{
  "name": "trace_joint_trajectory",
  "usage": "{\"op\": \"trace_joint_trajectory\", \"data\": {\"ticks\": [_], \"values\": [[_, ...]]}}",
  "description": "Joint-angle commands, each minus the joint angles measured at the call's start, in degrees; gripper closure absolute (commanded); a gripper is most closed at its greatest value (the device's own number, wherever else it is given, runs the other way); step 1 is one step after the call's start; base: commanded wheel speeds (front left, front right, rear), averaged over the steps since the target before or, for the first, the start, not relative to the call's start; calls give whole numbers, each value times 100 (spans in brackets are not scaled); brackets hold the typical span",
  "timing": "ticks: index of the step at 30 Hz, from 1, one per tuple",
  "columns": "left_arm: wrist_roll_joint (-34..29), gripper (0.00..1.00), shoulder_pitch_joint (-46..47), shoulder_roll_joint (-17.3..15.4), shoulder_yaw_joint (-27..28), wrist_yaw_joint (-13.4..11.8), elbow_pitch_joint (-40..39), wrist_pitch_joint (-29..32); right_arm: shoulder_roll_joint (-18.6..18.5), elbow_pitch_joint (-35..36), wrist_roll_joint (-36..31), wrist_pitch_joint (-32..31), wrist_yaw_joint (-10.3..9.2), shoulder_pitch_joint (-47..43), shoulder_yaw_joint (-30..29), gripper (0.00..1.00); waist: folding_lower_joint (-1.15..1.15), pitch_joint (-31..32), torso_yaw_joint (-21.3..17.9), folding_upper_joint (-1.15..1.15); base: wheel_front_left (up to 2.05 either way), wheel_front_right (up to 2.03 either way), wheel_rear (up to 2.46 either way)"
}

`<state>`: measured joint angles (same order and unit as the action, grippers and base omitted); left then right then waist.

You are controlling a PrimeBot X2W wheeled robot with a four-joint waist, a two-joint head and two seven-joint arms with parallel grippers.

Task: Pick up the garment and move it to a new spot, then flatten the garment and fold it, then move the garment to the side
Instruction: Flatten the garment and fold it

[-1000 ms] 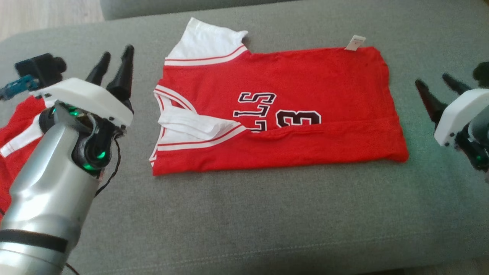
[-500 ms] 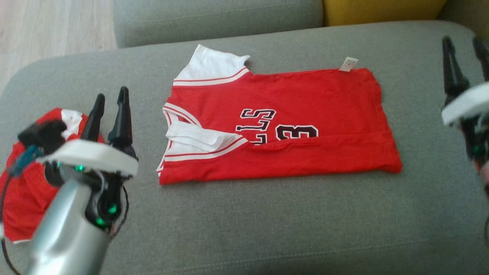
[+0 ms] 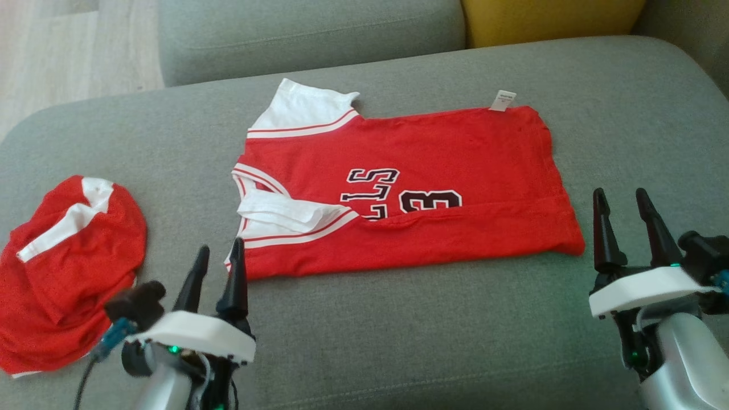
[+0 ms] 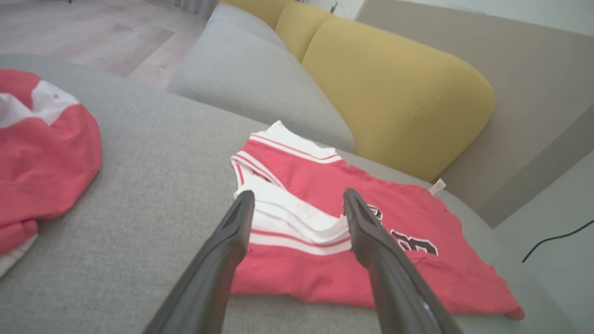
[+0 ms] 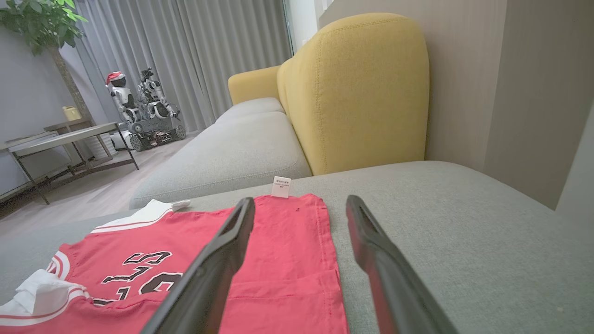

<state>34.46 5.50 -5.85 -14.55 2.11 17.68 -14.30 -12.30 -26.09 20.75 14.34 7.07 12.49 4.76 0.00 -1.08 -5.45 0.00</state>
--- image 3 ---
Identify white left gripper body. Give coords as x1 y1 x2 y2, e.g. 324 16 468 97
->
125 310 257 410

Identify grey sofa cushion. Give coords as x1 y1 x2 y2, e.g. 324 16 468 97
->
158 0 466 87
632 0 729 97

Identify large grey sofa seat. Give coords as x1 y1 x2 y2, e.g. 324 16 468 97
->
0 35 729 410

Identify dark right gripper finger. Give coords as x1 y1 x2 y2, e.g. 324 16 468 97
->
592 188 628 273
635 188 683 267

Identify yellow sofa backrest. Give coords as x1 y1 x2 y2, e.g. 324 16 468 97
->
461 0 647 49

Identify black cable with blue plug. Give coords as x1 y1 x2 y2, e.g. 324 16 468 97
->
73 318 138 410

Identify red basketball jersey shirt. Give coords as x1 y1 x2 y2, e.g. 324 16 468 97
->
224 78 586 281

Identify grey sofa back cushion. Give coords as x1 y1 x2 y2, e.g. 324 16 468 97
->
158 0 466 87

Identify red shorts with white stripe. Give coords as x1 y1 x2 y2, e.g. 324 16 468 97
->
0 175 148 378

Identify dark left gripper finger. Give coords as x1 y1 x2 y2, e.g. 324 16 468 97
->
173 245 210 314
215 237 249 322

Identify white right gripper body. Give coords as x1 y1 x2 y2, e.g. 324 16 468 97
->
588 265 719 376

